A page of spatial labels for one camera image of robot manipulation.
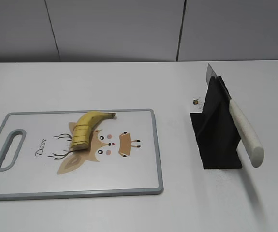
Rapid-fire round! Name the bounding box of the yellow banana stem half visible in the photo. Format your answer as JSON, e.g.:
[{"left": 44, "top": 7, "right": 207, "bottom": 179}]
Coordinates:
[{"left": 74, "top": 111, "right": 116, "bottom": 130}]

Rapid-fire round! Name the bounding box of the white handled kitchen knife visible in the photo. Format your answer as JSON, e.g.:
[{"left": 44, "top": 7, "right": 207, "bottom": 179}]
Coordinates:
[{"left": 206, "top": 63, "right": 264, "bottom": 168}]

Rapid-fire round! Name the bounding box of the white deer cutting board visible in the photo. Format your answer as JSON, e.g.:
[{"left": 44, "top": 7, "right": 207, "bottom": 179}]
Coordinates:
[{"left": 0, "top": 109, "right": 163, "bottom": 201}]

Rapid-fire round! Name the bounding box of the black knife stand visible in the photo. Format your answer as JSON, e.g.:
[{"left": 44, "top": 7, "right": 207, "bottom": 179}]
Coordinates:
[{"left": 190, "top": 76, "right": 242, "bottom": 169}]

